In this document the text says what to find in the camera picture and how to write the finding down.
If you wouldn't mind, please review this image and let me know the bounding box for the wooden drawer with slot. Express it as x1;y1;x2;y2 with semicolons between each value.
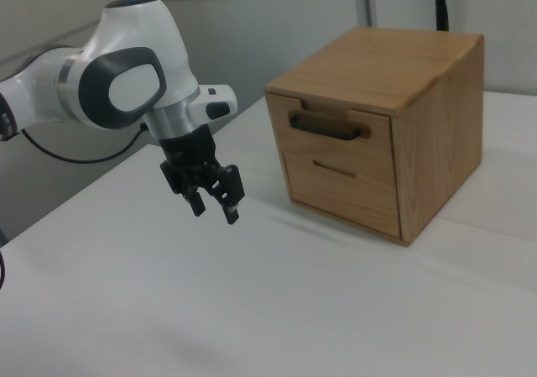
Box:
282;149;404;241

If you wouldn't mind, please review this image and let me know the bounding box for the wooden two-drawer cabinet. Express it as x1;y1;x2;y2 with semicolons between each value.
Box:
263;26;485;249

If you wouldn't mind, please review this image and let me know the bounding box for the wooden drawer with handle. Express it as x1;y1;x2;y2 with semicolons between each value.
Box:
266;92;396;165

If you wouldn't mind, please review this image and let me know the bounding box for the black pole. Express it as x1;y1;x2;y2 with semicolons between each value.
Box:
432;0;452;33

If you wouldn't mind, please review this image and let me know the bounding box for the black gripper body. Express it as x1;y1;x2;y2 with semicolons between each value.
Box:
157;125;220;171

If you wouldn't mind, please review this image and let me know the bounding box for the black metal drawer handle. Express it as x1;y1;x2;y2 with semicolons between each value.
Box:
288;109;362;142

